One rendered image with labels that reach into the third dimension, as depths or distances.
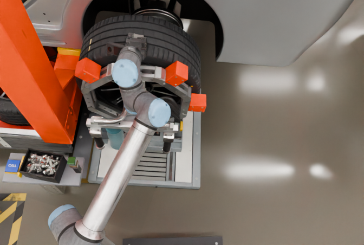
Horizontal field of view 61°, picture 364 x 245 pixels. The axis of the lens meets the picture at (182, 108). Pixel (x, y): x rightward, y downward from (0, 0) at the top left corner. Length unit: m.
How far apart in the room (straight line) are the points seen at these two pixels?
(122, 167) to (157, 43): 0.61
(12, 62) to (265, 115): 2.04
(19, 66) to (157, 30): 0.62
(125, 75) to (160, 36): 0.42
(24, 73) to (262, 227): 1.87
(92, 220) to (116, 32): 0.82
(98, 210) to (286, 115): 2.00
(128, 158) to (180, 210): 1.29
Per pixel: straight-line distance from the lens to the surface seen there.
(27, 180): 2.03
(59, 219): 1.34
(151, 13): 1.81
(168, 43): 1.49
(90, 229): 1.21
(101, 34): 1.55
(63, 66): 2.03
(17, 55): 1.21
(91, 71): 1.46
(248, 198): 2.46
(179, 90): 1.49
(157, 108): 1.05
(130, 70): 1.10
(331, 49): 3.45
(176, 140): 2.30
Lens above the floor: 2.30
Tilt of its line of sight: 62 degrees down
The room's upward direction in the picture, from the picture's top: 13 degrees clockwise
